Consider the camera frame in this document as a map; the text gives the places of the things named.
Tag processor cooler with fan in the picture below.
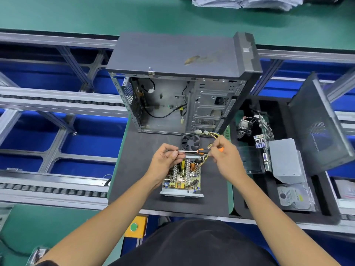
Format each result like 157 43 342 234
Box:
237 115 258 137

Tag person's left hand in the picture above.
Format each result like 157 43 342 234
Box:
144 143 186 189

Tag silver optical drive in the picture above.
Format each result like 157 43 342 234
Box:
268 138 307 185

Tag person's black trousers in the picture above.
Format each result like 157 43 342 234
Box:
111 219 278 266

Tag person's right hand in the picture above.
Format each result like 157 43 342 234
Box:
210 134 249 186

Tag hard disk drive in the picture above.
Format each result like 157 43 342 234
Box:
333 177 355 200

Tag green motherboard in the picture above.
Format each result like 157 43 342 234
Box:
236 110 275 175

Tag black cooling fan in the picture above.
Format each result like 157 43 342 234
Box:
181 133 201 151

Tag silver hard drive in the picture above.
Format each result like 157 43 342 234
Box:
276 183 317 213

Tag stack of white papers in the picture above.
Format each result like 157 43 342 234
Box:
191 0 305 11

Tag person's right forearm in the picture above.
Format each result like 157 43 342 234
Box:
233 174 339 266

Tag dark grey foam mat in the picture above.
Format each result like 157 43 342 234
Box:
108 116 234 218

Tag orange-handled screwdriver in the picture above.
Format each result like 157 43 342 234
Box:
176 144 225 155

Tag person's left forearm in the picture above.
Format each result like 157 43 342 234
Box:
41 177 162 266

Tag clear plastic screw box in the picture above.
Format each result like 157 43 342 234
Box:
27 246 50 266

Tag dark grey case side panel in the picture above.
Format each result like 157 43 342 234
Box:
288 72 355 176

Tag aluminium conveyor frame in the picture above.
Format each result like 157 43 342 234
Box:
0 30 355 233

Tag power supply circuit board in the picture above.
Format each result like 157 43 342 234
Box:
163 130 220 192

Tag yellow box with green button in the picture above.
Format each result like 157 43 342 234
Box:
124 215 148 238

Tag grey computer tower case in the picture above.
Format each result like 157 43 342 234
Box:
105 31 263 136

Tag black foam tray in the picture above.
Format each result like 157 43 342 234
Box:
232 97 342 225

